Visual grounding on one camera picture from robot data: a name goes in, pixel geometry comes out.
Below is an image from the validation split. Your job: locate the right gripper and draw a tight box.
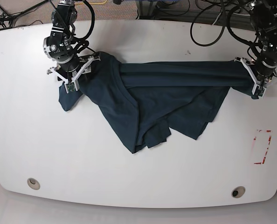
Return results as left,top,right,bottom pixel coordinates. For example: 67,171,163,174
56,55,92,81

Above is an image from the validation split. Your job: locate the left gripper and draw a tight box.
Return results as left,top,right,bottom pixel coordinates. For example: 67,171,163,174
255,56,277,81

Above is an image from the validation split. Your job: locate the dark teal T-shirt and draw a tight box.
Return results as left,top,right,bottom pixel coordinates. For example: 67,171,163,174
59,52,253,154

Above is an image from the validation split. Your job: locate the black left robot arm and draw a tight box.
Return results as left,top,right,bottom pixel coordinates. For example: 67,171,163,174
245,0,277,81

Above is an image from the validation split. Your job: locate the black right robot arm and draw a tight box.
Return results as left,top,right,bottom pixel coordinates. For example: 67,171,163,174
43,0,95,82

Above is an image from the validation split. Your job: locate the red tape rectangle marking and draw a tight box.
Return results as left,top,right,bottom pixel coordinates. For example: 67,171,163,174
250,130,272,165

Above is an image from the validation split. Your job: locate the black tripod stand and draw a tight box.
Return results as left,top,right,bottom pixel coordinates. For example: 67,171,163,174
0,0,48,31

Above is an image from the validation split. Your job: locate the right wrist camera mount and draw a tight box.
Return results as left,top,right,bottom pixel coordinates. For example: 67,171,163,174
47,54,101,93

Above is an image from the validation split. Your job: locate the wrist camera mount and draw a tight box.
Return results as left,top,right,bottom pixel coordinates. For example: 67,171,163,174
234,57,277,98
47,54,101,93

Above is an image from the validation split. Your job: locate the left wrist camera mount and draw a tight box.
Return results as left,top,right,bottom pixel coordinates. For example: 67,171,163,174
234,57,277,98

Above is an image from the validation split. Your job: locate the yellow cable on floor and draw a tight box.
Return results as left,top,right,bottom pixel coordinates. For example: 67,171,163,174
81,0,108,6

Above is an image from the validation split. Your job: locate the grey metal frame leg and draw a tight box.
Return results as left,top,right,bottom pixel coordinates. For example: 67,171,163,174
135,0,158,20

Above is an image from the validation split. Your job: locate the left table cable grommet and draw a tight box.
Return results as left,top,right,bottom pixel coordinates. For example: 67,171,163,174
27,178,40,190

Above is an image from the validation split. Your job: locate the table cable grommet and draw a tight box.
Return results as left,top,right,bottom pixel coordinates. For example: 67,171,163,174
231,186,246,198
27,178,40,190

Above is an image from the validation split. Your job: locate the right table cable grommet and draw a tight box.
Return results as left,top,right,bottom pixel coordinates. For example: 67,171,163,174
231,186,246,198

